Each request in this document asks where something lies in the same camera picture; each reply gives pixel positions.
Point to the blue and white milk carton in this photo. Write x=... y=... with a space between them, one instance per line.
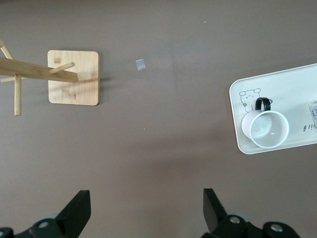
x=314 y=111

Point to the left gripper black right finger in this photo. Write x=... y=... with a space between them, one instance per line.
x=213 y=213

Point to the cream rabbit print tray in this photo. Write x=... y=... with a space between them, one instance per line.
x=284 y=81

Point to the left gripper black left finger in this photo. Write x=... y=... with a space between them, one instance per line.
x=71 y=215

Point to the small clear tape piece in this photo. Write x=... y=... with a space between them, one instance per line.
x=140 y=65

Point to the wooden mug tree rack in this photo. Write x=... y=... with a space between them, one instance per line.
x=74 y=94

